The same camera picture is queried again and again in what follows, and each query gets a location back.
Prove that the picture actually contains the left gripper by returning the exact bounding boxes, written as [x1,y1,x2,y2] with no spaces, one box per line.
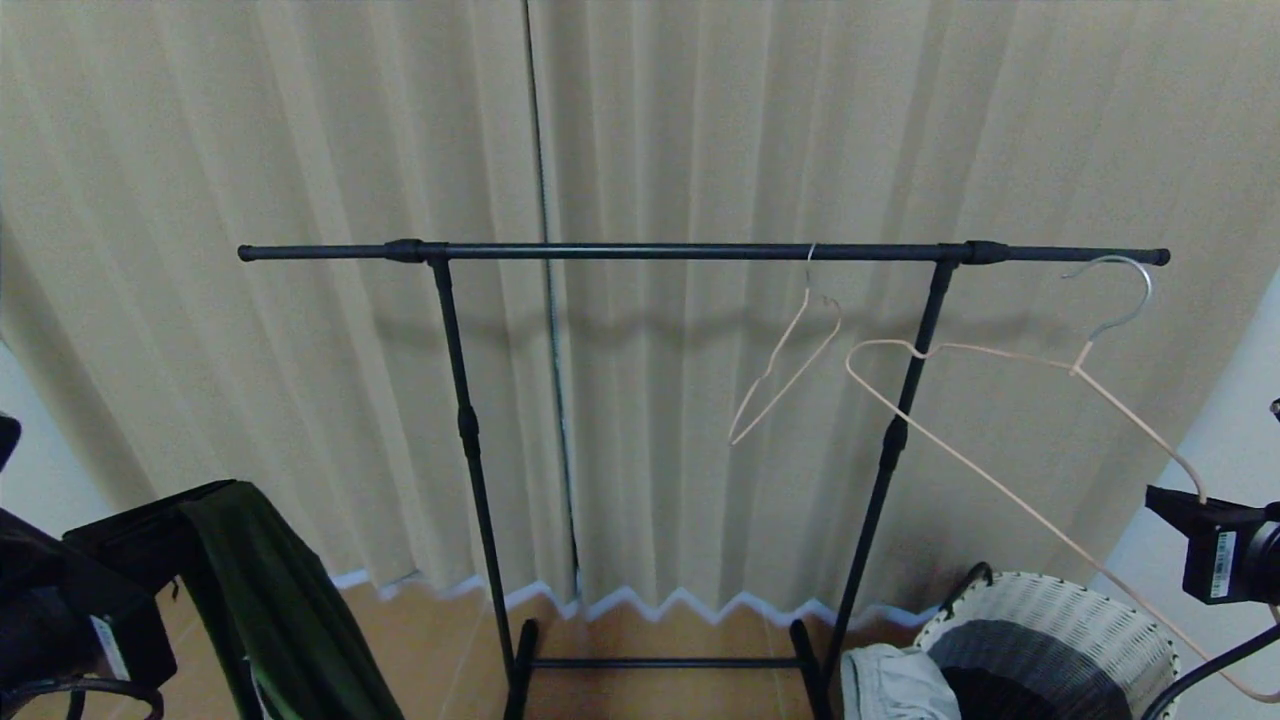
[0,508,179,693]

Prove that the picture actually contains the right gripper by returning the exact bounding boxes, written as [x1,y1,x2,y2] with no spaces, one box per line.
[1183,505,1280,606]

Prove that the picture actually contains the pink clothes hanger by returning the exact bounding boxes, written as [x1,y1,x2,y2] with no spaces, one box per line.
[728,243,843,446]
[845,255,1280,703]

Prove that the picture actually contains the green printed sleeveless shirt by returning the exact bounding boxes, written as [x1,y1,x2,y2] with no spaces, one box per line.
[180,482,406,720]

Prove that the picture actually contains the white laundry basket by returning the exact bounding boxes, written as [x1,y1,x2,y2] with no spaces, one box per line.
[915,562,1183,720]

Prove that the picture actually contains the black clothes rack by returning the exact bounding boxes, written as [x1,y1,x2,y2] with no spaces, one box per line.
[237,238,1171,720]

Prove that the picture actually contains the pale grey shorts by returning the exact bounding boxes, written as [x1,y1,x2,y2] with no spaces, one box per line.
[840,643,963,720]

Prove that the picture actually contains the beige curtain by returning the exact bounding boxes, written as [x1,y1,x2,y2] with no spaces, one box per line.
[0,0,1280,626]

